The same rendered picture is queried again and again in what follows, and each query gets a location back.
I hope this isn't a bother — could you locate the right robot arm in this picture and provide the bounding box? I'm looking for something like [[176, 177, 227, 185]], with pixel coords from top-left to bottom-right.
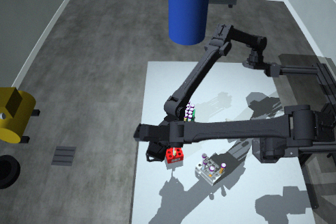
[[159, 23, 267, 126]]

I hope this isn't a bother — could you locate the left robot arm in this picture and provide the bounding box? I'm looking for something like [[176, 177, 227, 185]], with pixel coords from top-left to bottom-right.
[[133, 104, 335, 160]]

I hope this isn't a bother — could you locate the red tube rack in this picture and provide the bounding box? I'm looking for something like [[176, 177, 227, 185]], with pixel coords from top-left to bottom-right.
[[165, 148, 184, 164]]

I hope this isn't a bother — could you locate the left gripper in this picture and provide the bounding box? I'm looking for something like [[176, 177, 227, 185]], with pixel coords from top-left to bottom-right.
[[145, 141, 169, 162]]

